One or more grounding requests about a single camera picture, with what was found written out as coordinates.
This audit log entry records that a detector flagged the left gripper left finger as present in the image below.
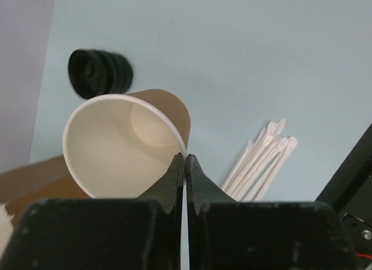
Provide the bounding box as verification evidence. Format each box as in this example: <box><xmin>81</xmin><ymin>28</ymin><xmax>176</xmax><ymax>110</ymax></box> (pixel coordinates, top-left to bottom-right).
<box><xmin>5</xmin><ymin>156</ymin><xmax>184</xmax><ymax>269</ymax></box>

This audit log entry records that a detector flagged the brown paper bag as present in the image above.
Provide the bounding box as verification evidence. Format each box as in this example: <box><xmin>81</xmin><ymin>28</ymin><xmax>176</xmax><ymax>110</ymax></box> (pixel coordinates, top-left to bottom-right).
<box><xmin>1</xmin><ymin>156</ymin><xmax>88</xmax><ymax>227</ymax></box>

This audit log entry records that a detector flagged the white wrapped straws bundle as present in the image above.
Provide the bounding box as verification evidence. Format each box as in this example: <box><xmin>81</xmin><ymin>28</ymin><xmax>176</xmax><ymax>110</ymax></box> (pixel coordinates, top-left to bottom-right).
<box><xmin>220</xmin><ymin>118</ymin><xmax>298</xmax><ymax>202</ymax></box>

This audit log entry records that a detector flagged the brown paper cup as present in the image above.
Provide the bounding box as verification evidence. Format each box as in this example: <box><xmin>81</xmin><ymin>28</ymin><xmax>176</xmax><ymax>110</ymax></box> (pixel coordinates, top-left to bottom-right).
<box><xmin>62</xmin><ymin>89</ymin><xmax>191</xmax><ymax>198</ymax></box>

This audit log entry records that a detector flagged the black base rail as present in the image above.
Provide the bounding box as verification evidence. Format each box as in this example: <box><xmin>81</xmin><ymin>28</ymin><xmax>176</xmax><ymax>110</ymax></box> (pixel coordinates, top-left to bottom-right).
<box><xmin>316</xmin><ymin>127</ymin><xmax>371</xmax><ymax>269</ymax></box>

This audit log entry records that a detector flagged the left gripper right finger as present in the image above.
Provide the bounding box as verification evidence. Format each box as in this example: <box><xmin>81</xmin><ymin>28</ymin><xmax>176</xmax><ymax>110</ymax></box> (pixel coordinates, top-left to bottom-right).
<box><xmin>185</xmin><ymin>154</ymin><xmax>361</xmax><ymax>269</ymax></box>

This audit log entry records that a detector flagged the stack of black lids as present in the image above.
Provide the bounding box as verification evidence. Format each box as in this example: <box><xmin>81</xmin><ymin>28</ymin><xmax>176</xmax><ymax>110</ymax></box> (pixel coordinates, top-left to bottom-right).
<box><xmin>67</xmin><ymin>49</ymin><xmax>133</xmax><ymax>99</ymax></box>

